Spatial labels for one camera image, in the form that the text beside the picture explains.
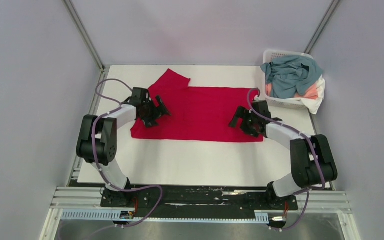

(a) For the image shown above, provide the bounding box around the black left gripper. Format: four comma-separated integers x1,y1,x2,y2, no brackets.
141,96,172,129

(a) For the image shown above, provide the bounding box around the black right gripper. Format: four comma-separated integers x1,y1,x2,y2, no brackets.
228,106,259,139

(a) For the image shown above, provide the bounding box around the red t-shirt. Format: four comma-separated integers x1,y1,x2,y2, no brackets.
130,69,264,143

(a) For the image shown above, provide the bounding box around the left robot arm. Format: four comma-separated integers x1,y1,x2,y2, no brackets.
76,87,171,207

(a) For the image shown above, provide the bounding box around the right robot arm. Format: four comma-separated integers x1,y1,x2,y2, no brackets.
229,100,338,209

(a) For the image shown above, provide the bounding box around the teal t-shirt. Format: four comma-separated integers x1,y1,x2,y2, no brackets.
260,55,323,100

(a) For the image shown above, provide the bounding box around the white plastic laundry basket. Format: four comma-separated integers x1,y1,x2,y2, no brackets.
263,49,313,110

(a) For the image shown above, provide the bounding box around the white t-shirt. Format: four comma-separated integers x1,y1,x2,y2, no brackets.
297,75,326,115

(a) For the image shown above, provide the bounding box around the salmon pink t-shirt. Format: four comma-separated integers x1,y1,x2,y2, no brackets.
265,83,319,100

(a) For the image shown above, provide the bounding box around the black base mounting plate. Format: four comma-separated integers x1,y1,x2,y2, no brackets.
100,185,299,218

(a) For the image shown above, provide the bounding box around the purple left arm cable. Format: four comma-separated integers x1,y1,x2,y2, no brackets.
56,78,164,240

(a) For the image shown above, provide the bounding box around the white slotted cable duct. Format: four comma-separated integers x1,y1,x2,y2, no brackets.
60,209,270,224

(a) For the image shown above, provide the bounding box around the aluminium frame rail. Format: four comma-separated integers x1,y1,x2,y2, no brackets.
39,187,360,240

